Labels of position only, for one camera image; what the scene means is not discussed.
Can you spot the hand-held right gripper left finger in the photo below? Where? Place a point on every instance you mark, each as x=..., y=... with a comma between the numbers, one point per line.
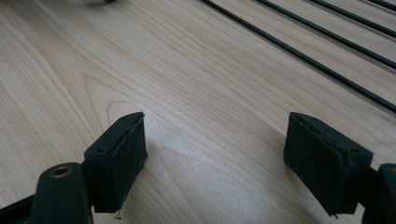
x=115, y=165

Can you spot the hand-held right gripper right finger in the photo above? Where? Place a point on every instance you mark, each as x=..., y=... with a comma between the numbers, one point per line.
x=323, y=168

